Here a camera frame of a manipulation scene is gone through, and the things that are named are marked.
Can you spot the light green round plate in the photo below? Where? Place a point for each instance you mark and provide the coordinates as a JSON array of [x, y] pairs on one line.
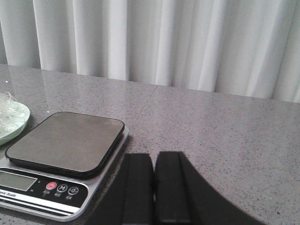
[[14, 134]]

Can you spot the white pleated curtain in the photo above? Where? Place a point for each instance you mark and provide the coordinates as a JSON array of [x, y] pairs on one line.
[[241, 47]]

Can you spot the translucent white vermicelli bundle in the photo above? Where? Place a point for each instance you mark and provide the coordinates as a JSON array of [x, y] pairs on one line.
[[12, 114]]

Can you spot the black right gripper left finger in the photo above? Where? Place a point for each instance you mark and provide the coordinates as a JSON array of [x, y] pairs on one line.
[[129, 199]]

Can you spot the silver black kitchen scale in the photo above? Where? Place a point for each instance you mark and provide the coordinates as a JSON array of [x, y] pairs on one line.
[[53, 171]]

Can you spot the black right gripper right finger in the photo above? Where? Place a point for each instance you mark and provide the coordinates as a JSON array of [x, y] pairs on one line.
[[184, 197]]

